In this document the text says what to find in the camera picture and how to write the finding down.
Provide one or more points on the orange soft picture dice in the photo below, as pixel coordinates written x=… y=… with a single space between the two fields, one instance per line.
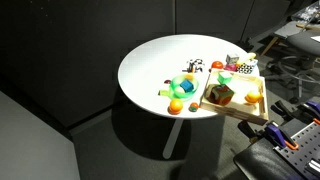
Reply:
x=220 y=95

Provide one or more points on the wooden tray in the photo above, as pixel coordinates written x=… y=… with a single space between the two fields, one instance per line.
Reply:
x=241 y=111

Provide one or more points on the small dark red toy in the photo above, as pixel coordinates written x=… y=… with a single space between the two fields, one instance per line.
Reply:
x=167 y=81

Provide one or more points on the green translucent bowl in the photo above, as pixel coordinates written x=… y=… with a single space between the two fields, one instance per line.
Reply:
x=175 y=90

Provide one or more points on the orange ball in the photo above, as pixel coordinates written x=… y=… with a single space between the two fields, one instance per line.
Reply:
x=175 y=106

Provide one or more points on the blue cube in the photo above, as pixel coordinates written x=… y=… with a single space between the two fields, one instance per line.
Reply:
x=187 y=85

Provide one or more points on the small yellow toy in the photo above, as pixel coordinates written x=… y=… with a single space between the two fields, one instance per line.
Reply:
x=189 y=77

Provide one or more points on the red strawberry toy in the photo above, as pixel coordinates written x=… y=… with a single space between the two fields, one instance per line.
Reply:
x=193 y=107

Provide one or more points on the black and white zebra toy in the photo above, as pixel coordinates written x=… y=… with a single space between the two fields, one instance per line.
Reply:
x=195 y=65

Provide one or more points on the white table leg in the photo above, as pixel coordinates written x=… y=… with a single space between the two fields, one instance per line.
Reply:
x=172 y=138

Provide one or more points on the red tomato toy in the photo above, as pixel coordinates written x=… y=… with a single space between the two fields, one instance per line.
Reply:
x=217 y=65

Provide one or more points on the green cube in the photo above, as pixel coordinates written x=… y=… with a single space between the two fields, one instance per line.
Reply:
x=225 y=77

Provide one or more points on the pink cube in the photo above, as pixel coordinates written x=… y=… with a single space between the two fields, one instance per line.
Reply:
x=230 y=67

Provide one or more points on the grey cube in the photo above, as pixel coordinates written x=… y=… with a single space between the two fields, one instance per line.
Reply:
x=232 y=59

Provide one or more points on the black white patterned cube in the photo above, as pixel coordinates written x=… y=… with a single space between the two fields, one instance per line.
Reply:
x=246 y=68

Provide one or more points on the yellow banana toy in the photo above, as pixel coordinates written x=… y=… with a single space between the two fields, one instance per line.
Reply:
x=246 y=58

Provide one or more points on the black clamp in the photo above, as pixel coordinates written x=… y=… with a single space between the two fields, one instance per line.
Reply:
x=248 y=129
x=281 y=108

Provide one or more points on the black padded base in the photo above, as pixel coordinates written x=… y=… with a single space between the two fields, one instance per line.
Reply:
x=256 y=161

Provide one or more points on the purple clamp orange tips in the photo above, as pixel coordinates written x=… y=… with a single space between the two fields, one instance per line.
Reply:
x=278 y=135
x=313 y=108

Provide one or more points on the grey office chair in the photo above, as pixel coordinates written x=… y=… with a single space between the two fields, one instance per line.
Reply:
x=303 y=41

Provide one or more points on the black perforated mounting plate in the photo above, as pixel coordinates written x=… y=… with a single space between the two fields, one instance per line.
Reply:
x=300 y=150

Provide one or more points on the cluttered desk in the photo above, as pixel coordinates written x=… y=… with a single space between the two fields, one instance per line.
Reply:
x=300 y=20

